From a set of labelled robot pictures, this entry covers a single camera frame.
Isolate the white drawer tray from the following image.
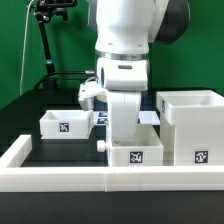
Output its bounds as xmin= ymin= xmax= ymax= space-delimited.
xmin=97 ymin=124 xmax=164 ymax=167
xmin=39 ymin=110 xmax=94 ymax=139

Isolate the black cable bundle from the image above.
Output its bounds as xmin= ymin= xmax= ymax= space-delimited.
xmin=33 ymin=69 xmax=99 ymax=90

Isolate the black camera stand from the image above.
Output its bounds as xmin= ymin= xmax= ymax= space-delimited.
xmin=30 ymin=0 xmax=78 ymax=90

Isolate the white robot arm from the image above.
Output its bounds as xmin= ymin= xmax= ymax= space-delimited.
xmin=87 ymin=0 xmax=190 ymax=140

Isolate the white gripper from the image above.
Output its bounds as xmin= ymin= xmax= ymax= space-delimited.
xmin=106 ymin=91 xmax=141 ymax=140

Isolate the white marker tag plate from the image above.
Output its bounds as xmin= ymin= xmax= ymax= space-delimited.
xmin=94 ymin=111 xmax=160 ymax=126

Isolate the white front drawer tray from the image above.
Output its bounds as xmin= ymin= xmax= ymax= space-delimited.
xmin=97 ymin=124 xmax=164 ymax=167

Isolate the white drawer cabinet box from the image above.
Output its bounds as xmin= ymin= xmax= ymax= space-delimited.
xmin=156 ymin=90 xmax=224 ymax=166

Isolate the white hanging cable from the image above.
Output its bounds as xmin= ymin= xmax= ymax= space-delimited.
xmin=19 ymin=0 xmax=36 ymax=96

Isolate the white rear drawer tray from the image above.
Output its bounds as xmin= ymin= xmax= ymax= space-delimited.
xmin=39 ymin=110 xmax=94 ymax=139

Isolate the white U-shaped table frame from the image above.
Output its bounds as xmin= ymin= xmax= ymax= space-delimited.
xmin=0 ymin=135 xmax=224 ymax=192

